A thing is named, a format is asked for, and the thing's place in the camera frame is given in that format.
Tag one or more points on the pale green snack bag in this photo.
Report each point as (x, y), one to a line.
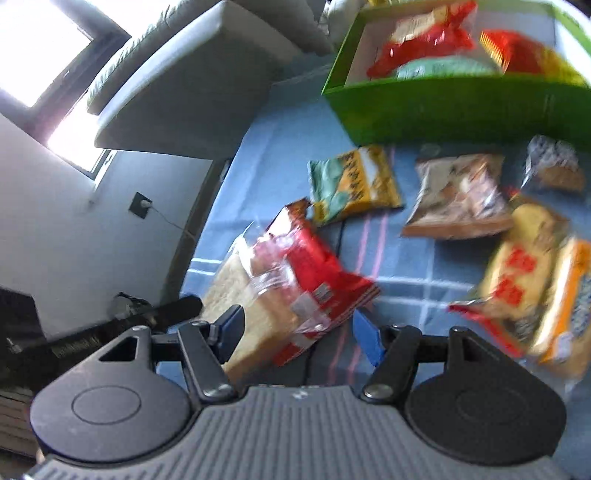
(438, 68)

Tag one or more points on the dark small cake packet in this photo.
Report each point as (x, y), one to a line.
(554, 166)

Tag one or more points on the grey sofa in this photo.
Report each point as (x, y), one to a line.
(184, 101)

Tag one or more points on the red crinkled bread bag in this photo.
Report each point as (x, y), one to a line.
(415, 50)

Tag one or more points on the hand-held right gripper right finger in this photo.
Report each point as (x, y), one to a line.
(367, 334)

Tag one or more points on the green cardboard box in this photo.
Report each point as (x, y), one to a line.
(438, 110)

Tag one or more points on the orange cookie packet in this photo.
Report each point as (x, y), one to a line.
(572, 300)

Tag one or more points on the orange red-print snack packet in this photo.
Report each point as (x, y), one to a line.
(512, 277)

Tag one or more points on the wall socket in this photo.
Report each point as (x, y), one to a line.
(140, 205)

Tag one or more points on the black window frame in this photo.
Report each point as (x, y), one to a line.
(111, 30)

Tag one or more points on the blue striped cloth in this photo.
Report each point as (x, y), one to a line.
(406, 277)

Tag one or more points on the green yellow snack packet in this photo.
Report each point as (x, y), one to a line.
(360, 184)

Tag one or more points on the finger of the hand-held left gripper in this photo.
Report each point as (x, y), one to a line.
(180, 309)

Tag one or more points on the clear red toast bread bag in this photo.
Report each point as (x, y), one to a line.
(277, 277)

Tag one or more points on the beige brown snack packet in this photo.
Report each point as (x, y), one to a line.
(457, 198)

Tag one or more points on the red yellow chip bag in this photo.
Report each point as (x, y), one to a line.
(521, 55)

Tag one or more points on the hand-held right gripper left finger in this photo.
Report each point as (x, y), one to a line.
(231, 332)

